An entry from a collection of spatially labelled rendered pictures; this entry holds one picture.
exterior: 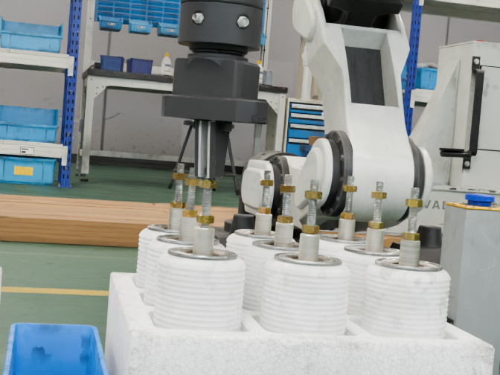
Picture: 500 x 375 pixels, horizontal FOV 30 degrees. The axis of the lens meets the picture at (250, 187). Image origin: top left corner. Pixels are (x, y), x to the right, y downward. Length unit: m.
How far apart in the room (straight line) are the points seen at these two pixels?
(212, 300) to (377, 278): 0.19
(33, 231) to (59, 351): 1.77
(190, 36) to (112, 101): 8.48
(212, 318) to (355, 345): 0.15
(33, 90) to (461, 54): 6.38
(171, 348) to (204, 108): 0.25
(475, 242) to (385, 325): 0.28
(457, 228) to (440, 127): 2.28
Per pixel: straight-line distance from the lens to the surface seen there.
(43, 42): 5.73
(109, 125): 9.45
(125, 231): 3.02
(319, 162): 1.49
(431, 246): 1.72
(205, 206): 1.00
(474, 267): 1.28
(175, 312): 0.98
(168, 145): 9.52
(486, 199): 1.30
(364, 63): 1.65
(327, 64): 1.61
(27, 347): 1.25
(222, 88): 0.97
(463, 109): 3.53
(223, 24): 0.97
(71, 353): 1.26
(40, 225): 3.01
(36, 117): 6.20
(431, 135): 3.54
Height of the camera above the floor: 0.38
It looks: 3 degrees down
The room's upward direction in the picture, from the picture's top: 5 degrees clockwise
